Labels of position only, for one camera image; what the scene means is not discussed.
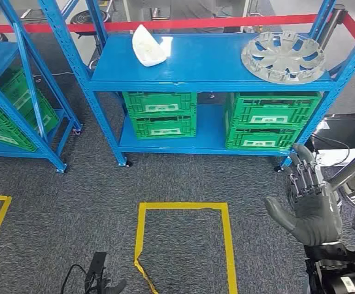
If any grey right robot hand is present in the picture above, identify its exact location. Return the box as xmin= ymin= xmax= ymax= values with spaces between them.
xmin=264 ymin=144 xmax=344 ymax=247

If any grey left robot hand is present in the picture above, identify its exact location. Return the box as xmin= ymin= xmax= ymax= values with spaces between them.
xmin=102 ymin=279 xmax=127 ymax=294

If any grey plastic wheel hubcap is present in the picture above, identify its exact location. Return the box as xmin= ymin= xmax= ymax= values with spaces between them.
xmin=241 ymin=30 xmax=327 ymax=85

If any white mirror shell part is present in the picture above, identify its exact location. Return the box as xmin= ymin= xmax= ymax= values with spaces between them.
xmin=131 ymin=24 xmax=168 ymax=68

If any white flat board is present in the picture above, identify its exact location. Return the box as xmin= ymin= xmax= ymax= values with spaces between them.
xmin=313 ymin=148 xmax=355 ymax=167

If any long blue steel rack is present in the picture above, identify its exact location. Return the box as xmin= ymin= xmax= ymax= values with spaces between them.
xmin=38 ymin=0 xmax=355 ymax=173

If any long red barrier belt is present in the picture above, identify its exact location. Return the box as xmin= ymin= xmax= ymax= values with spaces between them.
xmin=0 ymin=14 xmax=319 ymax=34

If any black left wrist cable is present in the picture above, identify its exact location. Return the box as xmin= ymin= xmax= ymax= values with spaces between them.
xmin=61 ymin=263 xmax=88 ymax=294

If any thin black cable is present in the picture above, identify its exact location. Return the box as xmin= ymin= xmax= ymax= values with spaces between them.
xmin=311 ymin=133 xmax=350 ymax=167

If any dark metal stanchion post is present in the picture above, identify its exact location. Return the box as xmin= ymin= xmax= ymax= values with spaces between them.
xmin=316 ymin=4 xmax=348 ymax=50

